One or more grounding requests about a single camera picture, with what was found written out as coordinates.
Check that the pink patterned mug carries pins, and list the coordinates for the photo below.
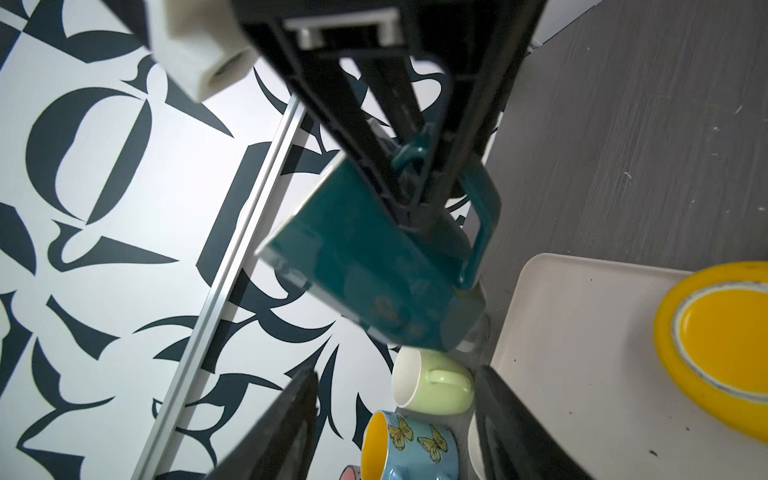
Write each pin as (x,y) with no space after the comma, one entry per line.
(351,472)

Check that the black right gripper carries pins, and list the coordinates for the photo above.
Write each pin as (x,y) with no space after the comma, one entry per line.
(479,45)

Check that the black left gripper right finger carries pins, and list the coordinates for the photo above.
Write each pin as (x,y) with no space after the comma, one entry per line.
(513,443)

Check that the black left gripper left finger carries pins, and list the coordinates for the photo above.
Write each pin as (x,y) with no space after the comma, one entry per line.
(281,445)

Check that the dark green mug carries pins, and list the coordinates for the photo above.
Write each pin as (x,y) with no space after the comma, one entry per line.
(418,290)

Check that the light green mug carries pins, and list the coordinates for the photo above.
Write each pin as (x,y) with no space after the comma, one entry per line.
(430,382)

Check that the beige plastic tray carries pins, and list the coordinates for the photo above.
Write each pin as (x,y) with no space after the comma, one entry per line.
(577,347)

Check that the yellow mug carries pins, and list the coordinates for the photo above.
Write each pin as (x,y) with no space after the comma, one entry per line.
(710,334)

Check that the blue butterfly mug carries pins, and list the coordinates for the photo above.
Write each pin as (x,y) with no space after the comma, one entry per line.
(398,447)

